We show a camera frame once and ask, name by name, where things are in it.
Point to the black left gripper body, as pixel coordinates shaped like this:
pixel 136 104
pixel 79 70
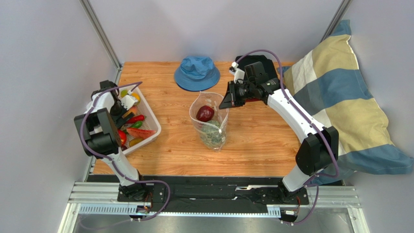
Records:
pixel 116 111

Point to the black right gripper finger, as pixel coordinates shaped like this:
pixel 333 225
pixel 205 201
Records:
pixel 228 101
pixel 232 89

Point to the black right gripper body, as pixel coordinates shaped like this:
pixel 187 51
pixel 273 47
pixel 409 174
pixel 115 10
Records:
pixel 233 91

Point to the dark red toy apple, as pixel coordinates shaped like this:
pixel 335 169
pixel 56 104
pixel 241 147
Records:
pixel 205 113

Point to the clear dotted zip top bag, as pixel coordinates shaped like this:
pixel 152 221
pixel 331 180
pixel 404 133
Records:
pixel 213 100

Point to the green netted toy melon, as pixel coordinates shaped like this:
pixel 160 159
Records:
pixel 212 135

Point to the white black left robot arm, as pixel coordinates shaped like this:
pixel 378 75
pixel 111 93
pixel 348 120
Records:
pixel 107 147

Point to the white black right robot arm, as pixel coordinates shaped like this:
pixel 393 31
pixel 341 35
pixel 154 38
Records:
pixel 319 144

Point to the pink toy peach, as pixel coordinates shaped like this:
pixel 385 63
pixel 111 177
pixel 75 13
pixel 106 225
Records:
pixel 133 110

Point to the yellow green toy mango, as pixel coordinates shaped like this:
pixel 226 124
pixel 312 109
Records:
pixel 131 94

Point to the red toy chili pepper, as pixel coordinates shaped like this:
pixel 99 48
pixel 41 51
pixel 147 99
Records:
pixel 136 119

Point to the green toy pepper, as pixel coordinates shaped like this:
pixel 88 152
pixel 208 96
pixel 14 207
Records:
pixel 137 125

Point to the red toy tomato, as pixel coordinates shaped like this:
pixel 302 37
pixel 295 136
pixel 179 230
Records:
pixel 123 137

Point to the white plastic basket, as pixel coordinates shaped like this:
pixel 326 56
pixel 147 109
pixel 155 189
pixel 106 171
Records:
pixel 105 98

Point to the blue bucket hat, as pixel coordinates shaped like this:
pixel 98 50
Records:
pixel 196 73

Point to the black folded cloth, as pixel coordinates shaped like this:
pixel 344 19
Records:
pixel 268 64

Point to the striped blue yellow pillow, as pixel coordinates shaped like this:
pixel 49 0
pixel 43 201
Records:
pixel 328 84

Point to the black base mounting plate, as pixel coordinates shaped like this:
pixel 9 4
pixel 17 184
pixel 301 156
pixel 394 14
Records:
pixel 226 195

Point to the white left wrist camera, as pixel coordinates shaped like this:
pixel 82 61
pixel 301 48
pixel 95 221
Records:
pixel 128 101

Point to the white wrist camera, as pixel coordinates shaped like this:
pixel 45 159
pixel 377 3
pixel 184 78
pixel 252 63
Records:
pixel 128 101
pixel 237 73

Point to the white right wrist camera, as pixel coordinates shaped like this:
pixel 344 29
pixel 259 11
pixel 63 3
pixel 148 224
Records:
pixel 237 73

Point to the aluminium frame rail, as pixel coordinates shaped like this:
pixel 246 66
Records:
pixel 93 18

